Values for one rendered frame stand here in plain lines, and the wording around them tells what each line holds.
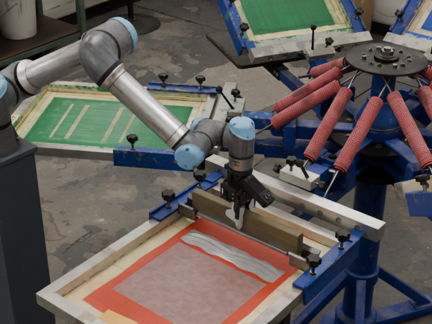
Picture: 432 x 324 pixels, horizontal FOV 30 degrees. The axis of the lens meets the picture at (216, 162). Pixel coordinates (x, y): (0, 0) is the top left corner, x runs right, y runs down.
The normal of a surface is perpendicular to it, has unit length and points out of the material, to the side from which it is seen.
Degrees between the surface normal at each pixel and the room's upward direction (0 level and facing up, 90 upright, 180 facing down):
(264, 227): 92
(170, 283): 0
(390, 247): 0
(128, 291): 0
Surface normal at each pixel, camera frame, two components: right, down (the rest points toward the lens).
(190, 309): 0.00, -0.86
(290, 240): -0.62, 0.42
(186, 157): -0.37, 0.47
